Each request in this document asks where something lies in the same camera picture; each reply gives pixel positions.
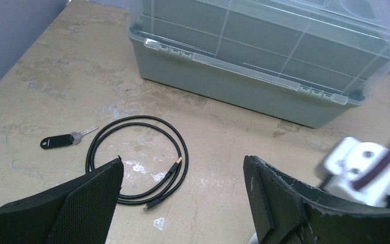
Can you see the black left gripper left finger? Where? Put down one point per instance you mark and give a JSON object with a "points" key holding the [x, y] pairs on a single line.
{"points": [[78, 211]]}

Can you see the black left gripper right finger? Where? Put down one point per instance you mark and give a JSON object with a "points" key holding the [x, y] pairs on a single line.
{"points": [[287, 210]]}

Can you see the green clear-lid storage box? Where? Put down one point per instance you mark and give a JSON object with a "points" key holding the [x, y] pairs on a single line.
{"points": [[306, 62]]}

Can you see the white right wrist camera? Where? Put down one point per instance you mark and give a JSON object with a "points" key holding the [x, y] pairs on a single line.
{"points": [[350, 160]]}

